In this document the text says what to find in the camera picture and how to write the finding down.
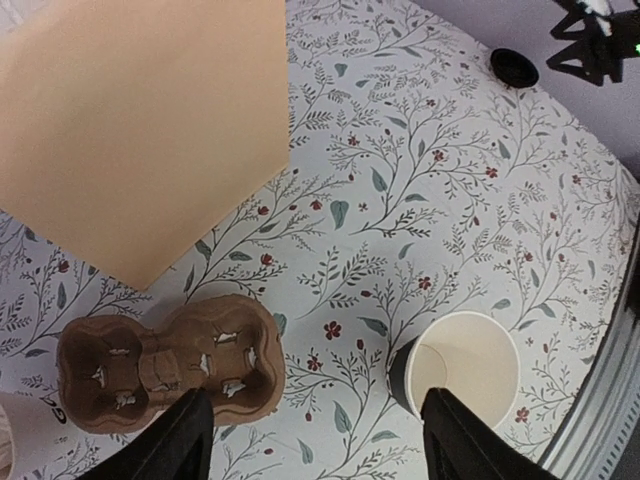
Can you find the front aluminium rail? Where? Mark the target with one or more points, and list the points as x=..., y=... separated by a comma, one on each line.
x=600, y=400

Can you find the kraft paper takeout bag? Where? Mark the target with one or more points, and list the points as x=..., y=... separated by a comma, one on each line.
x=129, y=129

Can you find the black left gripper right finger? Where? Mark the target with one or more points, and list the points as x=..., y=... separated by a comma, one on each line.
x=459, y=445

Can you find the floral patterned table mat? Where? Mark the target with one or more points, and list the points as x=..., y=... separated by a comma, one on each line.
x=418, y=185

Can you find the white cup holding straws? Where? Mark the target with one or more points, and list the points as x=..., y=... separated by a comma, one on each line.
x=35, y=431

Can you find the black paper coffee cup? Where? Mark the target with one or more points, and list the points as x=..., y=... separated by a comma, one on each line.
x=466, y=352

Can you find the brown pulp cup carrier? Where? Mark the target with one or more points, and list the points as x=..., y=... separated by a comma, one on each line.
x=115, y=375

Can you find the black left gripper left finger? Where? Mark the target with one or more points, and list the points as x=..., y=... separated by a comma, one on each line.
x=177, y=445

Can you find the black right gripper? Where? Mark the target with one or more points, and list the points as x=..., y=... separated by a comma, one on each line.
x=593, y=62

